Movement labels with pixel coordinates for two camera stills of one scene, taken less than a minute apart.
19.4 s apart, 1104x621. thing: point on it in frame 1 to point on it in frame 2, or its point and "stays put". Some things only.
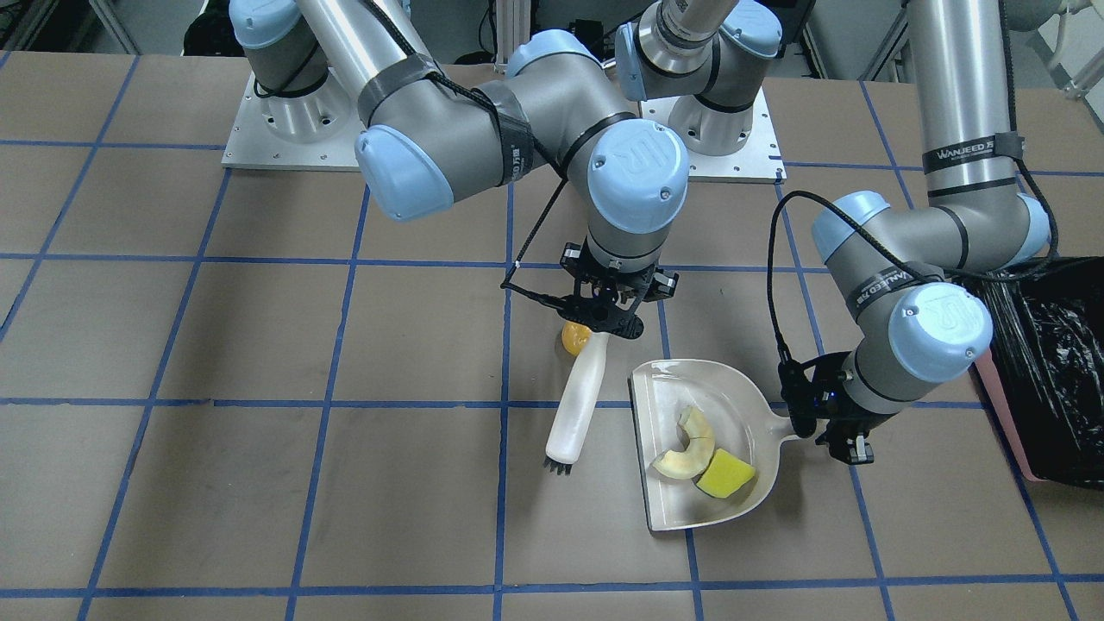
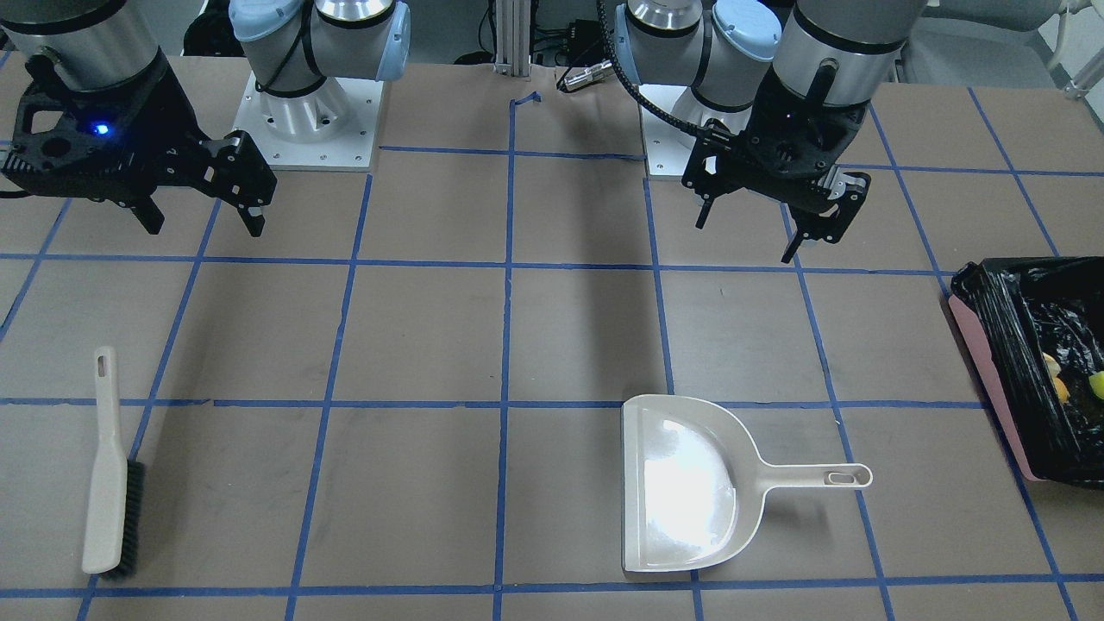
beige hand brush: [574, 417] to [114, 516]
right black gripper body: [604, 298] to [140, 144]
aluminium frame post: [513, 25] stays put
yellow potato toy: [574, 336] to [1054, 368]
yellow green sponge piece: [725, 473] to [1096, 381]
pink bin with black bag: [1044, 365] stays put
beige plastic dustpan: [743, 425] to [693, 483]
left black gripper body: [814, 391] to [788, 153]
